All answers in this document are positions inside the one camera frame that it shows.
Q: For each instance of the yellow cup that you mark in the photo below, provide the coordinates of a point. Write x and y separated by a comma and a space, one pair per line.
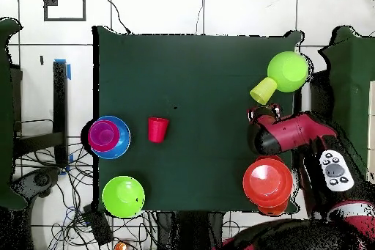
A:
263, 91

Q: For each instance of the green bowl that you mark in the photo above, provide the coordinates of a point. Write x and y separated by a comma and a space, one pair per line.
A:
288, 71
123, 200

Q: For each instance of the large orange bowl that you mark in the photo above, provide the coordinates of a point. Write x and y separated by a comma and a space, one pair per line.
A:
268, 182

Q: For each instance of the red cup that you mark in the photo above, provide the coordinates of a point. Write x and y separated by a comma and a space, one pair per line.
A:
158, 131

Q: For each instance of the blue bowl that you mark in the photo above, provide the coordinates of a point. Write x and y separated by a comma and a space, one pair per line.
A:
125, 138

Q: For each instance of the pink bowl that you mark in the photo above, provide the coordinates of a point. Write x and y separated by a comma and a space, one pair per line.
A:
93, 144

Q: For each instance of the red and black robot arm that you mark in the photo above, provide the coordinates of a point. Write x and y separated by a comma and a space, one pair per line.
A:
293, 132

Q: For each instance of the dark green table cloth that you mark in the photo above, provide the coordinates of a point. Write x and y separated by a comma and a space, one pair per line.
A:
190, 71

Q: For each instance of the green covered side table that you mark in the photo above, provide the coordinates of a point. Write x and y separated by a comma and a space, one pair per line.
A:
351, 85
6, 115

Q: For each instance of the orange round object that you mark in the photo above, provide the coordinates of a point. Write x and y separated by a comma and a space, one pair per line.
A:
120, 247

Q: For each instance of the black power box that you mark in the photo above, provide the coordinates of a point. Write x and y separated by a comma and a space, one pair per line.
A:
98, 226

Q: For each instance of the black chair base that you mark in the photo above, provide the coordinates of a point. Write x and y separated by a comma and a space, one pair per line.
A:
38, 181

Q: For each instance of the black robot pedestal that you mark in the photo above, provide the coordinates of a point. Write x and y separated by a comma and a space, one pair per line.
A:
187, 232

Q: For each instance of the black stool frame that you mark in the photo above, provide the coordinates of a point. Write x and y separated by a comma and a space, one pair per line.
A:
60, 100

